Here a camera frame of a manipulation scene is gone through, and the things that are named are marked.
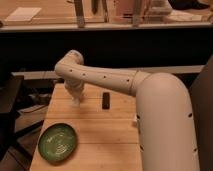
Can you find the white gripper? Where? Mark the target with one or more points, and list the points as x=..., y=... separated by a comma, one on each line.
x=75, y=89

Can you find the white sponge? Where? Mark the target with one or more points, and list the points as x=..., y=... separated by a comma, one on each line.
x=76, y=102

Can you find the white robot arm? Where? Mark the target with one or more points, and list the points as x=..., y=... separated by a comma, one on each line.
x=164, y=111

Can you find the black rectangular block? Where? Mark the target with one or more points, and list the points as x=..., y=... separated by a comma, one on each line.
x=106, y=100

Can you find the green plate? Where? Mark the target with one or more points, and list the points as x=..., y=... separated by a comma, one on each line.
x=57, y=142

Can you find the white paper sheet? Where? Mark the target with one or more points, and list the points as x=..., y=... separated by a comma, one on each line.
x=21, y=14

